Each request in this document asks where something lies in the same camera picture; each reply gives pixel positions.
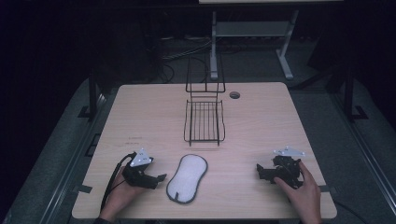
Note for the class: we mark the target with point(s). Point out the white sponge with grey edge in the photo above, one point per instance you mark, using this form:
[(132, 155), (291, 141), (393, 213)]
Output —
[(187, 179)]

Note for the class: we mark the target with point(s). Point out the grey metal stand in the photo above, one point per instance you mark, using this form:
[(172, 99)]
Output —
[(249, 43)]

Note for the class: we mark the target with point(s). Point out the black metal stand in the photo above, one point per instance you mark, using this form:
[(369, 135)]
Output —
[(91, 96), (351, 96)]

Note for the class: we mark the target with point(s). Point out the person's right hand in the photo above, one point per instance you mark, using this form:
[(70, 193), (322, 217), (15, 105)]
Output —
[(303, 194)]

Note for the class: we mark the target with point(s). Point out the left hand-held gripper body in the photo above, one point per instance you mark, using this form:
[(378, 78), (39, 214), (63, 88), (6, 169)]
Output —
[(138, 172)]

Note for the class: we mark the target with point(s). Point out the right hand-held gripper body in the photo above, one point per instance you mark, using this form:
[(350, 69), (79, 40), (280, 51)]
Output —
[(285, 168)]

